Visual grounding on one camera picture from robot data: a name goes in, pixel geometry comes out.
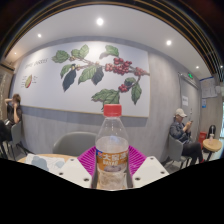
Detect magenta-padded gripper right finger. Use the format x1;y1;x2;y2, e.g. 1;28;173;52
125;145;170;189

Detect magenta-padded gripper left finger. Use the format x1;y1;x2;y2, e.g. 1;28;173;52
57;145;101;190

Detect clear red-capped water bottle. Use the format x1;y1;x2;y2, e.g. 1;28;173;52
95;104;130;192

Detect grey upholstered armchair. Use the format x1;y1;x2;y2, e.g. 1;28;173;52
52;131;98;158

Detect white printed paper sheet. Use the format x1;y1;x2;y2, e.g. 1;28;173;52
25;153;66;174

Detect grey chair with black legs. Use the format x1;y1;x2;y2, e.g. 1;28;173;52
161;134;193;169
6;120;34;159

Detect person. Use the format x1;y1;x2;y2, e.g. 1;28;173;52
0;93;23;144
169;107;205;165

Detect red container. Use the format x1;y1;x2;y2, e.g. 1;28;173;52
199;131;208;145

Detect small round wooden side table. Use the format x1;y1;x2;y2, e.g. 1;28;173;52
202;138;223;163

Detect blue-framed notice board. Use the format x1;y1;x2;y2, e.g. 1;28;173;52
199;77;218;99

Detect round ceiling spotlights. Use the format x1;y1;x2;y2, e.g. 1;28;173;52
13;17;201;71

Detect coffee plant wall mural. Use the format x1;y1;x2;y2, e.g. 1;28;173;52
10;40;151;118

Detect brown wooden wall shelf unit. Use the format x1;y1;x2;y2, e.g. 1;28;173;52
0;64;14;121

